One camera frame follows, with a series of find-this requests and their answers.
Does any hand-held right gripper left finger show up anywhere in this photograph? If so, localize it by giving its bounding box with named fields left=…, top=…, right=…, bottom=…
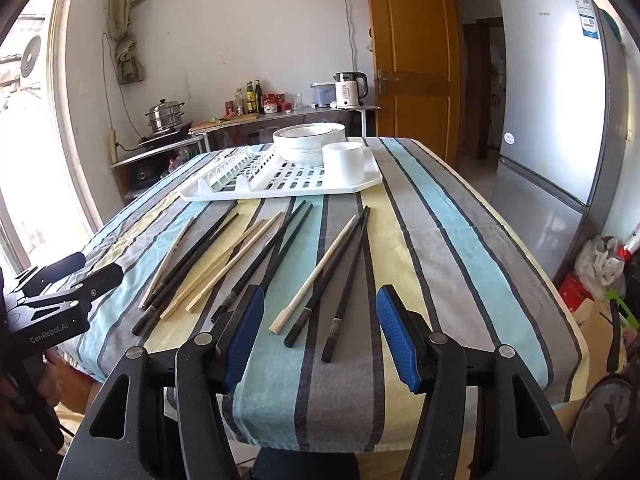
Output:
left=55, top=284, right=266, bottom=480

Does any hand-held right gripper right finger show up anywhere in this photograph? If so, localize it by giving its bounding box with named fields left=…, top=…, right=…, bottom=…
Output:
left=376, top=284, right=576, bottom=480

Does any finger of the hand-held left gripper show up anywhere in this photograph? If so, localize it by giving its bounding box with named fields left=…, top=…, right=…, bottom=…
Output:
left=2, top=251, right=87, bottom=296
left=5, top=262, right=124, bottom=322

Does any white cup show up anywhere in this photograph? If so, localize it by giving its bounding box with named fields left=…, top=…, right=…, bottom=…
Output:
left=321, top=141, right=378, bottom=184

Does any striped tablecloth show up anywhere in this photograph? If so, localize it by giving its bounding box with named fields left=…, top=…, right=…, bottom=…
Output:
left=65, top=136, right=588, bottom=453

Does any window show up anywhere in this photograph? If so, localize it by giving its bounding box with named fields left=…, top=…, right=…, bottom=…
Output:
left=0, top=0, right=108, bottom=286

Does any black countertop appliance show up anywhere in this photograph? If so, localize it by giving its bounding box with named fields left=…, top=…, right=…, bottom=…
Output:
left=127, top=164, right=163, bottom=188

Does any low kitchen shelf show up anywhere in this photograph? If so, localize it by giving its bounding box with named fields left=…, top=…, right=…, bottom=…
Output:
left=111, top=135, right=207, bottom=207

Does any white plastic dish rack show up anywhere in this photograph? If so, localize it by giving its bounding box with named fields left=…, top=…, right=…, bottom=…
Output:
left=177, top=136, right=384, bottom=204

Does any black gas stove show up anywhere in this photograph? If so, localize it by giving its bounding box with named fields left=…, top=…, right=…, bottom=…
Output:
left=137, top=121, right=195, bottom=149

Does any stainless steamer pot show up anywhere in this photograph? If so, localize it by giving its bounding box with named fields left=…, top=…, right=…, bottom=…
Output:
left=145, top=99, right=186, bottom=135

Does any red box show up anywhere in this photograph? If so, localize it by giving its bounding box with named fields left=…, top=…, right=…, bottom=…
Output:
left=556, top=272, right=597, bottom=313

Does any white bowl black rim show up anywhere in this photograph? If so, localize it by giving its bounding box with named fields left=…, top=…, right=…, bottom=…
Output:
left=280, top=122, right=347, bottom=147
left=272, top=126, right=331, bottom=165

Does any wooden cutting board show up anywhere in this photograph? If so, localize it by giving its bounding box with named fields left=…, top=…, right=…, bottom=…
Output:
left=190, top=114, right=261, bottom=132

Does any cardboard box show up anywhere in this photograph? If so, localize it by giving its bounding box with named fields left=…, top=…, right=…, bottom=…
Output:
left=570, top=300, right=628, bottom=378

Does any white plastic bag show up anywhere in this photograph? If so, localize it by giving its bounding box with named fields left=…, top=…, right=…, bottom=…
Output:
left=574, top=235, right=627, bottom=302

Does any steel kitchen table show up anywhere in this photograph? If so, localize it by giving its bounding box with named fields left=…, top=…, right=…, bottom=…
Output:
left=189, top=104, right=381, bottom=153

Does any green plastic item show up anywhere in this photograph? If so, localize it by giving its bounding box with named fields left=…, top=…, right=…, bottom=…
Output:
left=604, top=294, right=640, bottom=333

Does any dark round pan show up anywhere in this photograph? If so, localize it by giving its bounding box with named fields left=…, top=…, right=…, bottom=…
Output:
left=570, top=374, right=637, bottom=478

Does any green hanging cloth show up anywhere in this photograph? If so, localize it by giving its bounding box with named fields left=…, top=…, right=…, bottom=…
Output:
left=107, top=0, right=147, bottom=86

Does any red yellow plastic bag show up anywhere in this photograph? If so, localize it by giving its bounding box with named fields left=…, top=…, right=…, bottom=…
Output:
left=612, top=240, right=640, bottom=263

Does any white electric kettle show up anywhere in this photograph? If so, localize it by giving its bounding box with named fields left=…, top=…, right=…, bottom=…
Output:
left=333, top=71, right=369, bottom=110

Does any clear plastic storage box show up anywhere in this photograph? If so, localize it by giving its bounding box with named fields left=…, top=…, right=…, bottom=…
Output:
left=310, top=82, right=337, bottom=109

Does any silver refrigerator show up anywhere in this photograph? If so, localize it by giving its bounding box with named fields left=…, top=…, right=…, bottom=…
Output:
left=490, top=0, right=629, bottom=282

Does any wooden door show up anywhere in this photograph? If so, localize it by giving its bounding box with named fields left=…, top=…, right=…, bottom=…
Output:
left=363, top=0, right=463, bottom=168

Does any teal round object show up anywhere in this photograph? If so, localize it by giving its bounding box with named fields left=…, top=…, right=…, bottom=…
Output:
left=597, top=6, right=625, bottom=47

